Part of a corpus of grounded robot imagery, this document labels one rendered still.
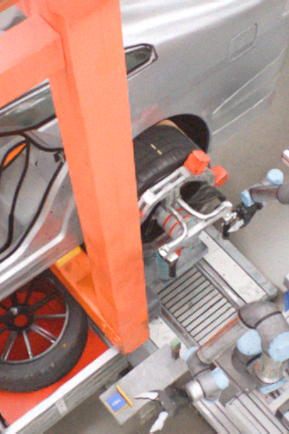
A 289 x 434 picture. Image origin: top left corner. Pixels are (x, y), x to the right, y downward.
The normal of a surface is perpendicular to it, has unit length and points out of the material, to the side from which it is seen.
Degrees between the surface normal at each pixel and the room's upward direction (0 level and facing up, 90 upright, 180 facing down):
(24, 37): 0
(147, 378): 0
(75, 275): 0
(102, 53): 90
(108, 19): 90
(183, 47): 75
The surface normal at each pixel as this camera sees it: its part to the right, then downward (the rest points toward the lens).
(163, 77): 0.61, 0.58
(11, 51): -0.04, -0.50
